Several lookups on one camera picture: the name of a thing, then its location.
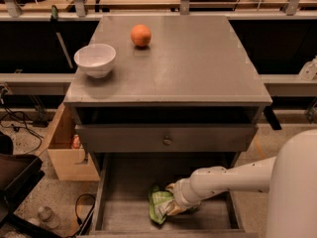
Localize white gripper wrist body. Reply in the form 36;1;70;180
173;178;201;209

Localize green rice chip bag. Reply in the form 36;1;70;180
147;183;199;225

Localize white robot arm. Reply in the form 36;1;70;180
167;129;317;238

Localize round brass drawer knob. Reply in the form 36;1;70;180
162;136;172;146

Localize open grey middle drawer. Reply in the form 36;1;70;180
89;153;247;238

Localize grey wooden drawer cabinet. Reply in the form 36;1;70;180
63;15;273;238

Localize closed grey top drawer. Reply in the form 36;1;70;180
75;124;258;153

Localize cardboard box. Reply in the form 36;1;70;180
47;103;100;181

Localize red soda can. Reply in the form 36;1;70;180
71;134;81;149

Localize clear plastic bottle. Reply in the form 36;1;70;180
38;206;60;230

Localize white ceramic bowl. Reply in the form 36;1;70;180
73;44;117;78

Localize black chair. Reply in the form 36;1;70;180
0;133;61;238

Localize orange fruit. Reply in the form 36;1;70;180
131;24;152;48

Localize black cable on floor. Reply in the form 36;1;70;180
65;192;97;238

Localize black wires on floor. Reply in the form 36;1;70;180
0;82;45;155

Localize green handled tool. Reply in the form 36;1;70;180
51;5;73;69

